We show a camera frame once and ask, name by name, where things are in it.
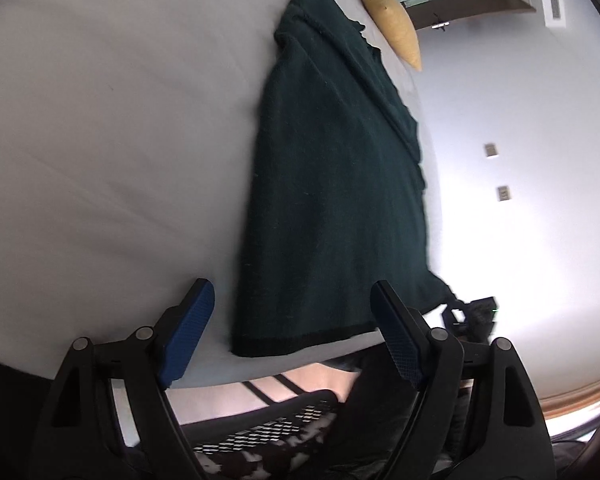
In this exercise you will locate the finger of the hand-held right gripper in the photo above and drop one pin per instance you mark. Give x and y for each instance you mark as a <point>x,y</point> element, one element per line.
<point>447,315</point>

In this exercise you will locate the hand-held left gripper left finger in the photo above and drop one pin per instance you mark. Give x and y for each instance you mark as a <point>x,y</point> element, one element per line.
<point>190,330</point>

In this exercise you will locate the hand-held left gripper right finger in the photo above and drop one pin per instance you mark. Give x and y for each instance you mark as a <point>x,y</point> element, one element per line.
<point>400,340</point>

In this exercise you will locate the dark green sweater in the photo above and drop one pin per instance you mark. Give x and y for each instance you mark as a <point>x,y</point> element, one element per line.
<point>330,185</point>

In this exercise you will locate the white bed sheet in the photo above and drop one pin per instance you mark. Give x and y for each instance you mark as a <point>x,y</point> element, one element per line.
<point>105,135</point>

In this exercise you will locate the yellow pillow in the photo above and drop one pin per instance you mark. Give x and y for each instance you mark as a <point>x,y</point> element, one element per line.
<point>395,20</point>

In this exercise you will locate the brass wall socket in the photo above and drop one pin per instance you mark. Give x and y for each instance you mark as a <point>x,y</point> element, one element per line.
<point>490,150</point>
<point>503,193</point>

